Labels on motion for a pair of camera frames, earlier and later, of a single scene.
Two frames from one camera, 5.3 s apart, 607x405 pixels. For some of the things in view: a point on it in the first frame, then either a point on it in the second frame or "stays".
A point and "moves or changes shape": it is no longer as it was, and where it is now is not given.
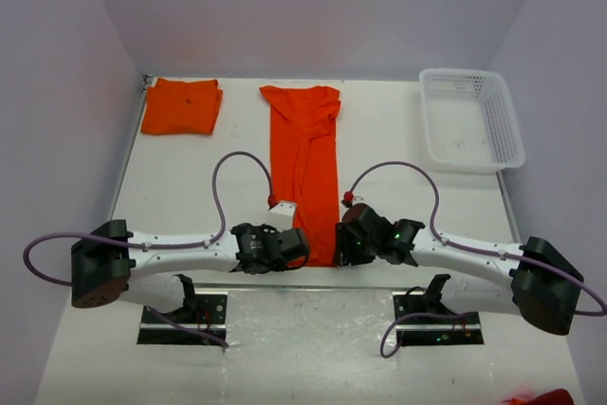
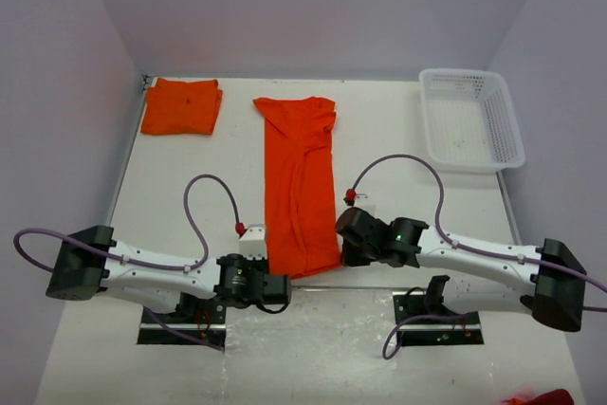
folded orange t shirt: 172,106 stays
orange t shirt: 303,123 moves or changes shape
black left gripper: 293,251 to 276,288
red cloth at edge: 556,396 stays
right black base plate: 465,331 stays
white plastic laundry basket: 469,121 stays
